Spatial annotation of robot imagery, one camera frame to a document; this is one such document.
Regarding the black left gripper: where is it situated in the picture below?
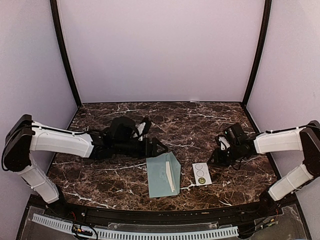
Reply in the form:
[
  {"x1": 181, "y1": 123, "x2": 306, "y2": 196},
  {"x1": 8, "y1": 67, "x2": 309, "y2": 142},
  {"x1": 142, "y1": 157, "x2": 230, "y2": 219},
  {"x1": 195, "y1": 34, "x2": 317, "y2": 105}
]
[{"x1": 113, "y1": 137, "x2": 168, "y2": 160}]

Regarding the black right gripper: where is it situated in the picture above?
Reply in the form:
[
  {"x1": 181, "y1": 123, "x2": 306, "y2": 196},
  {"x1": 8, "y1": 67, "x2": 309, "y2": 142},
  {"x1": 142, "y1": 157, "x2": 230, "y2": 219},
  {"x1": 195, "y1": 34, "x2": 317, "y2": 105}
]
[{"x1": 207, "y1": 143, "x2": 242, "y2": 167}]

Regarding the white letter sheet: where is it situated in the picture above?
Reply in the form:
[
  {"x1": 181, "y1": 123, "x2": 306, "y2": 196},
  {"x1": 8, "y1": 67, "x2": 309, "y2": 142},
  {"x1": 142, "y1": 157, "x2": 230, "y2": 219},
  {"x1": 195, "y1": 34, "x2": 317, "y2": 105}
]
[{"x1": 165, "y1": 161, "x2": 175, "y2": 193}]

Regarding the white sticker seal sheet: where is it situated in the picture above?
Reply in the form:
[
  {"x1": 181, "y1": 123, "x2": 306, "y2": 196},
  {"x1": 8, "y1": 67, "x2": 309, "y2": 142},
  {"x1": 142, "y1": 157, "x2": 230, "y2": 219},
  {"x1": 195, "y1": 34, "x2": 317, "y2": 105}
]
[{"x1": 192, "y1": 162, "x2": 212, "y2": 186}]

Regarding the light blue paper envelope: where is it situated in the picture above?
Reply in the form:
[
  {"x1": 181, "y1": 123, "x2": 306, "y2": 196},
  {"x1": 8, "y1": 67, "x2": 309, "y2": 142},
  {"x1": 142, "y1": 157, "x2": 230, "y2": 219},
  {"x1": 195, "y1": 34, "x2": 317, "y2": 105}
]
[{"x1": 146, "y1": 152, "x2": 181, "y2": 198}]

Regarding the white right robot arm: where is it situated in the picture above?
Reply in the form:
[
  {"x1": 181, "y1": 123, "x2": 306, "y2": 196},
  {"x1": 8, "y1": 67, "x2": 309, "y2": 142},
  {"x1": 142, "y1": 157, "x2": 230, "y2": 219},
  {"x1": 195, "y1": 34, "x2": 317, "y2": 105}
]
[{"x1": 207, "y1": 120, "x2": 320, "y2": 217}]

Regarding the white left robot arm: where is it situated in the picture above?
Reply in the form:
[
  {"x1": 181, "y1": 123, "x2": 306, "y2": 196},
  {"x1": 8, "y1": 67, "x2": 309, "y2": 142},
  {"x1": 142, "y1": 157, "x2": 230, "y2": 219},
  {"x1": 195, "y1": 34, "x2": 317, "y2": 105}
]
[{"x1": 1, "y1": 114, "x2": 168, "y2": 218}]

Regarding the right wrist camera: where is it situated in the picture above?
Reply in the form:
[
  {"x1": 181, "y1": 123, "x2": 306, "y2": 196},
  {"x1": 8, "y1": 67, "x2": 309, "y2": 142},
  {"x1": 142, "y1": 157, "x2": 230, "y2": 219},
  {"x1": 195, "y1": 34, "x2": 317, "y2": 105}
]
[{"x1": 215, "y1": 134, "x2": 231, "y2": 151}]

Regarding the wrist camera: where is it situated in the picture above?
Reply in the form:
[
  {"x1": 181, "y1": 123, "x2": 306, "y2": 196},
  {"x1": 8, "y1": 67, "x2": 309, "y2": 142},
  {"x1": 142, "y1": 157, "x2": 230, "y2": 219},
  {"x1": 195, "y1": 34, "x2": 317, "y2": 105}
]
[
  {"x1": 215, "y1": 134, "x2": 231, "y2": 151},
  {"x1": 137, "y1": 117, "x2": 152, "y2": 141}
]

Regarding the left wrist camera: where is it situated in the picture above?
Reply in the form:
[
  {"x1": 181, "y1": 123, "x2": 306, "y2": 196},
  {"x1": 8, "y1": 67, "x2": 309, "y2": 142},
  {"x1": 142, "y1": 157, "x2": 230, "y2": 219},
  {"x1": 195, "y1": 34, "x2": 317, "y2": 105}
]
[{"x1": 137, "y1": 117, "x2": 152, "y2": 141}]

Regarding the black front rail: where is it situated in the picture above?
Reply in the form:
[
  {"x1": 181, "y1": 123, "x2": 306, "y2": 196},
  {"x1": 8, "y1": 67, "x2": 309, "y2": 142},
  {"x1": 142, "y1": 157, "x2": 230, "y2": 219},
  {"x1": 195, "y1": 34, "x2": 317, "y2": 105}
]
[{"x1": 45, "y1": 195, "x2": 300, "y2": 226}]

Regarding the white slotted cable duct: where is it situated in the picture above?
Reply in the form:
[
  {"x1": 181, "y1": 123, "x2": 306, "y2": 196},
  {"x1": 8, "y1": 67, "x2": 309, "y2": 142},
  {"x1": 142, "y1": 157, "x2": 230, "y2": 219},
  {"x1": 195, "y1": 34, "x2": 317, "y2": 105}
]
[{"x1": 31, "y1": 213, "x2": 239, "y2": 240}]

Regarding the black right corner post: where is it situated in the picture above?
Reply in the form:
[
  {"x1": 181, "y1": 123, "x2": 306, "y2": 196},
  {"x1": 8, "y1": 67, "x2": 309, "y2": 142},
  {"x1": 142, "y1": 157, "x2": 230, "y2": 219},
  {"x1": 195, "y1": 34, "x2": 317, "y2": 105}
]
[{"x1": 241, "y1": 0, "x2": 273, "y2": 108}]

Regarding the black corner post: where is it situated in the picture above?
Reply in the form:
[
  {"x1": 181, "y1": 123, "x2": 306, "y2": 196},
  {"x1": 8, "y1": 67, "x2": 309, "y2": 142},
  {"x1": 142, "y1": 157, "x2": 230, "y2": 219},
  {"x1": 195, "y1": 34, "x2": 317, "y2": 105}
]
[
  {"x1": 241, "y1": 0, "x2": 273, "y2": 108},
  {"x1": 49, "y1": 0, "x2": 82, "y2": 108}
]

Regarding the black left corner post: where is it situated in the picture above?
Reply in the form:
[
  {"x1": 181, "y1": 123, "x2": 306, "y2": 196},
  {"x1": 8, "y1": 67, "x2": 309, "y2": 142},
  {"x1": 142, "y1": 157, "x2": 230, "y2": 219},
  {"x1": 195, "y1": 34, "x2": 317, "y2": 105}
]
[{"x1": 49, "y1": 0, "x2": 82, "y2": 108}]

